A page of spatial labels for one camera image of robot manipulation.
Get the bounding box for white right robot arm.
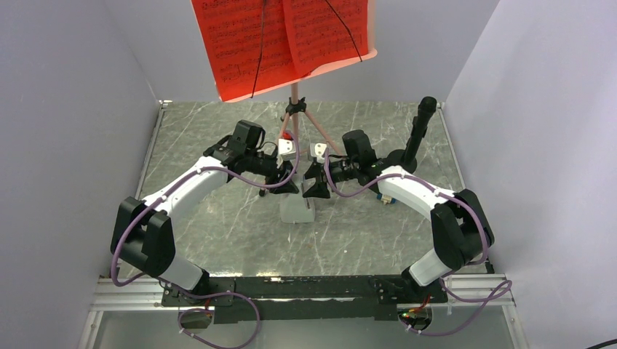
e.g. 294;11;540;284
303;130;495;302

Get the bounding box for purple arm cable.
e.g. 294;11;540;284
322;149;513;337
110;137;302;349

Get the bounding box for clear plastic metronome cover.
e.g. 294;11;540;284
299;180;314;209

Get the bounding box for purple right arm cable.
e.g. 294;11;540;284
322;149;513;337

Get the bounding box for black recorder on round base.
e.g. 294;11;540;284
386;96;438;173

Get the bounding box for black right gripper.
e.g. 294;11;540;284
300;159;358;201

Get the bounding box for red blue toy block car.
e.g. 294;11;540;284
377;193;397;204

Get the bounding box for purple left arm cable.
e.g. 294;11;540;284
110;137;302;349

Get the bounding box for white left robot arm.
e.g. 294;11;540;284
110;120;300;305

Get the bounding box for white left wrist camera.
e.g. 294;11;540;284
277;131;297;162

